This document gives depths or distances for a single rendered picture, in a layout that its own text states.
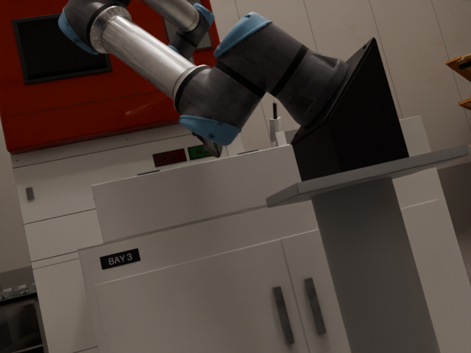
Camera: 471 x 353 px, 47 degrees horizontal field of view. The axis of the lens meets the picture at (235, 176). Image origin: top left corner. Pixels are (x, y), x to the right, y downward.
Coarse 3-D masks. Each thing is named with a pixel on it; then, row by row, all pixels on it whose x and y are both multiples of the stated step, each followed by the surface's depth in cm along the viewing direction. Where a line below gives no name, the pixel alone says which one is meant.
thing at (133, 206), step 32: (224, 160) 135; (256, 160) 136; (288, 160) 138; (96, 192) 127; (128, 192) 128; (160, 192) 130; (192, 192) 132; (224, 192) 133; (256, 192) 135; (128, 224) 127; (160, 224) 129
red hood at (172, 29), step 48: (0, 0) 187; (48, 0) 191; (192, 0) 202; (0, 48) 185; (48, 48) 188; (0, 96) 182; (48, 96) 185; (96, 96) 189; (144, 96) 192; (48, 144) 183
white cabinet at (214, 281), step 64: (128, 256) 126; (192, 256) 129; (256, 256) 132; (320, 256) 135; (448, 256) 142; (128, 320) 123; (192, 320) 126; (256, 320) 129; (320, 320) 131; (448, 320) 139
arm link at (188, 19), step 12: (144, 0) 133; (156, 0) 134; (168, 0) 137; (180, 0) 143; (156, 12) 141; (168, 12) 141; (180, 12) 144; (192, 12) 149; (204, 12) 155; (180, 24) 149; (192, 24) 151; (204, 24) 156; (180, 36) 157; (192, 36) 157
